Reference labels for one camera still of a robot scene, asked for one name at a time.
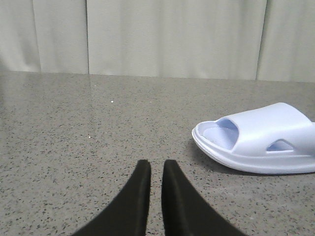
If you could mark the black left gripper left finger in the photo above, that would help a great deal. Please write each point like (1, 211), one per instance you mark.
(127, 214)

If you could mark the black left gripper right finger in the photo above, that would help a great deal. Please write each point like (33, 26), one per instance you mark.
(185, 212)

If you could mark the light blue slipper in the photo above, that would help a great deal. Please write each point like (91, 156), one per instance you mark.
(276, 139)

